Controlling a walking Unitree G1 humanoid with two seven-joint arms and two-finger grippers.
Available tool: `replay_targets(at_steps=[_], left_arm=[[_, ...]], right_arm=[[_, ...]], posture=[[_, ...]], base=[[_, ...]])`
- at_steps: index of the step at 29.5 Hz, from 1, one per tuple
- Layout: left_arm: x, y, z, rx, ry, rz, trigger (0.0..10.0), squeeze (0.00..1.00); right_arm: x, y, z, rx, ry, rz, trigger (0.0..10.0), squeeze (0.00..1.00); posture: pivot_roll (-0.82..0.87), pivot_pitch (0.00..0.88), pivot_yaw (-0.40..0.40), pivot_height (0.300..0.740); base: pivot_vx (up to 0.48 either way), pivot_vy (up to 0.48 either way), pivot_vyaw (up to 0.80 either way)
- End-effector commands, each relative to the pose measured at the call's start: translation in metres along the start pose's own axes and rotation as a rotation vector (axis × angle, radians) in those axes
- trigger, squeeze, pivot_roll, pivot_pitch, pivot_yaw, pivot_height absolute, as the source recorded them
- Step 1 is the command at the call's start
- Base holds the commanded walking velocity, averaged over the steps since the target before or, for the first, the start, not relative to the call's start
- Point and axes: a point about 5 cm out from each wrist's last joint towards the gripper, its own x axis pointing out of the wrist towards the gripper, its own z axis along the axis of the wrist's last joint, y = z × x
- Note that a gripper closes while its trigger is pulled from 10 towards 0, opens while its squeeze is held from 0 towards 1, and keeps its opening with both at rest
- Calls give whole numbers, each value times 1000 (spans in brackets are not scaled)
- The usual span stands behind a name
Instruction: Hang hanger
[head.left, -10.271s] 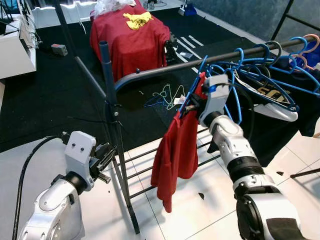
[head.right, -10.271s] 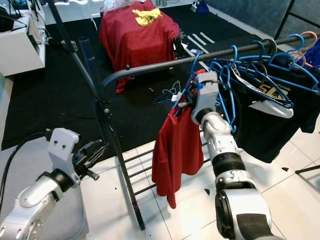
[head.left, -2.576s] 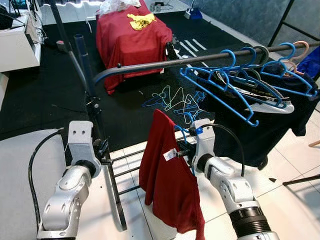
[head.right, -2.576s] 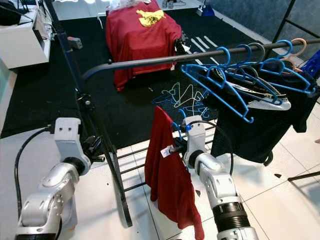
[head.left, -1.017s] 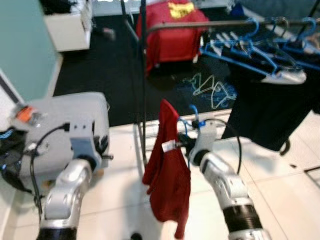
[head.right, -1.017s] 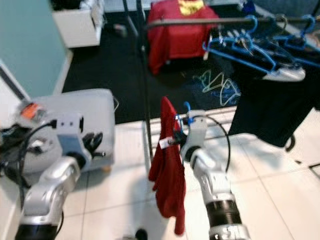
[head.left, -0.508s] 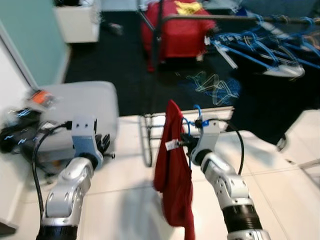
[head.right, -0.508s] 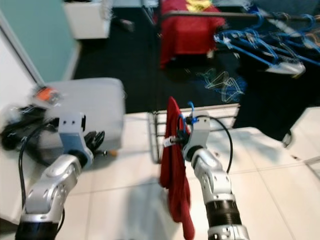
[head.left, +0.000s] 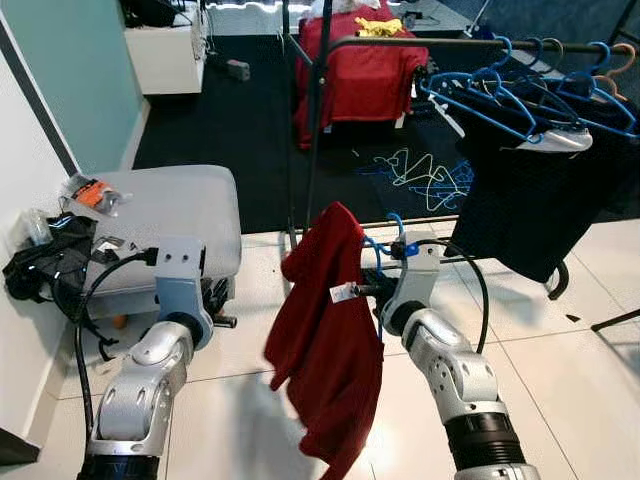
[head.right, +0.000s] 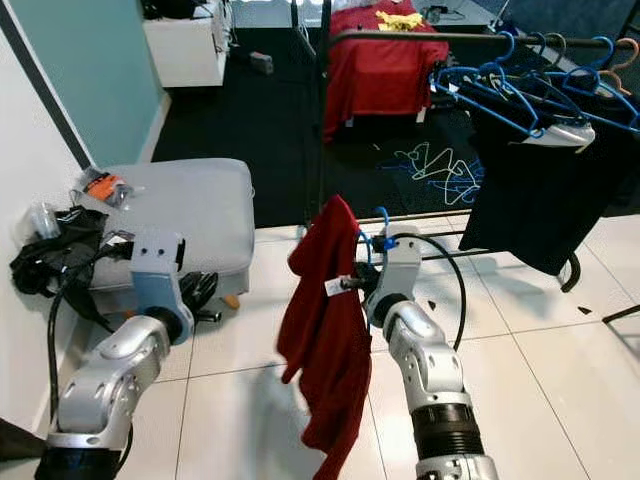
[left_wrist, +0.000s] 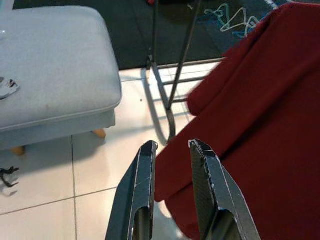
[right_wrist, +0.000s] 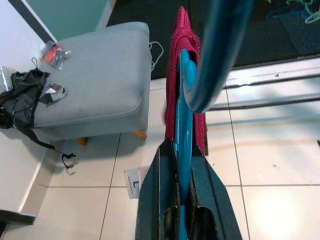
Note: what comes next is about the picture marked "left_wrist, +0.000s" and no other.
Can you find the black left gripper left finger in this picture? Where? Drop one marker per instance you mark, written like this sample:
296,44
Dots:
140,190

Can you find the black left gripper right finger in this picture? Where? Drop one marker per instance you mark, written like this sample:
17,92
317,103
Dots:
215,200

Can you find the red shirt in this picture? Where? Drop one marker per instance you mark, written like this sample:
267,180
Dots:
262,125

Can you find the black metal clothes rack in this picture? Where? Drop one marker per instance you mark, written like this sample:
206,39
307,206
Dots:
172,125

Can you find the grey upholstered ottoman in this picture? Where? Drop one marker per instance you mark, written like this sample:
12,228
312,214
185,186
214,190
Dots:
62,62

